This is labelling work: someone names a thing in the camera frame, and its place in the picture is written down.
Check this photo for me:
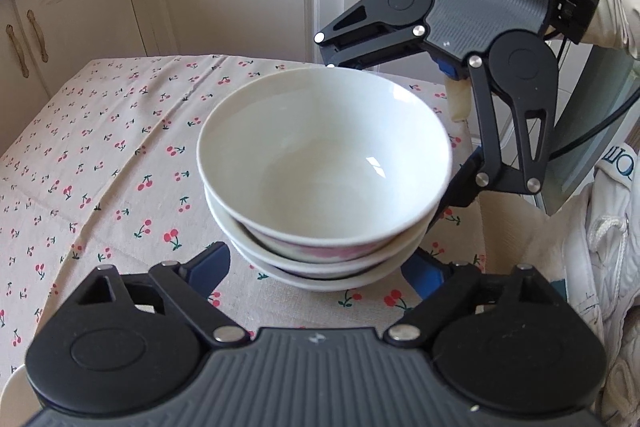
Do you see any cherry print tablecloth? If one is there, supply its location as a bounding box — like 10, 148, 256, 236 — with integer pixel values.
0, 54, 488, 378

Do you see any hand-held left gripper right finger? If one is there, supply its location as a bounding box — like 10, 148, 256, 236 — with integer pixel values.
382, 249, 566, 348

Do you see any bronze cabinet handle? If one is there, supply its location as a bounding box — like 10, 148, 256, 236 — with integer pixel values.
26, 9, 50, 65
5, 24, 26, 80

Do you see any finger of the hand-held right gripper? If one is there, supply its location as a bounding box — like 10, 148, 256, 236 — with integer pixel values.
314, 0, 436, 72
427, 54, 557, 230

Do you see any white bowl pink print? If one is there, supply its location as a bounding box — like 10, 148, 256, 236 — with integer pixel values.
196, 66, 453, 258

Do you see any person's right hand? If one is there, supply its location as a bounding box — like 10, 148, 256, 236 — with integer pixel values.
446, 77, 473, 122

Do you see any person's right forearm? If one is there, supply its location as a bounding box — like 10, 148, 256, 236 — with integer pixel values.
580, 0, 640, 60

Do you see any plain white bowl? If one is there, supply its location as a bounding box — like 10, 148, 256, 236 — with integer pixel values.
204, 184, 441, 278
227, 237, 426, 293

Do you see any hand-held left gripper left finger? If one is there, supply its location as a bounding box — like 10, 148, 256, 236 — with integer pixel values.
75, 242, 249, 348

